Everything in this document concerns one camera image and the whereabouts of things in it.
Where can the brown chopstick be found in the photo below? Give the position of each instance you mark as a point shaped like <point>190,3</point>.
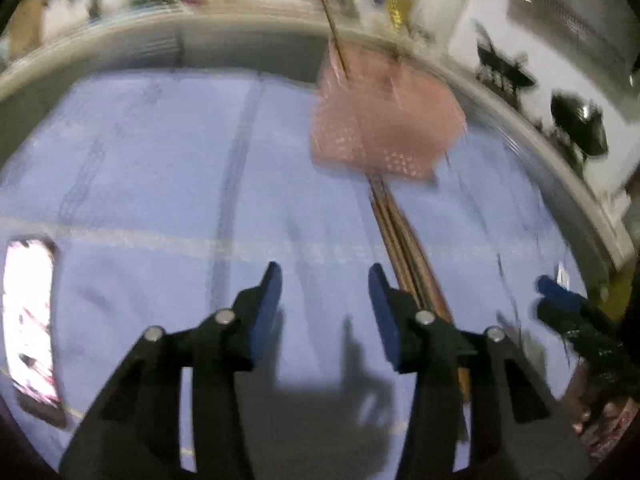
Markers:
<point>413,273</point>

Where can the smartphone with lit screen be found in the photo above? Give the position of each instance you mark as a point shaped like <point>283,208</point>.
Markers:
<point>27,287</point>

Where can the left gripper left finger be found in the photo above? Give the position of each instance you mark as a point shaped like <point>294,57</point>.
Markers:
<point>131,431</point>

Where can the blue checked tablecloth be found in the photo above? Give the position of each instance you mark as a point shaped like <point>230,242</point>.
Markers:
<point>168,193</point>

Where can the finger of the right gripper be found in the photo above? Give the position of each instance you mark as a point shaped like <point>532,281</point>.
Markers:
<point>561,297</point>

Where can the steel range hood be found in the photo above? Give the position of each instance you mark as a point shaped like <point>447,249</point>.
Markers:
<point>606,31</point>

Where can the person's right hand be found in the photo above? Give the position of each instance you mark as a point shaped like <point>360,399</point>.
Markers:
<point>599,417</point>

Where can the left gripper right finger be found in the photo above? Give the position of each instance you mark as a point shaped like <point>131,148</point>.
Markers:
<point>479,409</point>

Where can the black lidded wok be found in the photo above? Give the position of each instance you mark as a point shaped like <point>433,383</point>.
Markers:
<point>582,121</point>

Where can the black wok on stove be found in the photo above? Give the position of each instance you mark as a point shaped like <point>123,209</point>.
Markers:
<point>506,77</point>

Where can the chopsticks in left compartment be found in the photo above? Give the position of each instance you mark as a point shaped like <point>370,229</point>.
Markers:
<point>335,37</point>

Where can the pink perforated utensil basket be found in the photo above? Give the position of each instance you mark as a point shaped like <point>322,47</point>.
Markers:
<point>378,114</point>

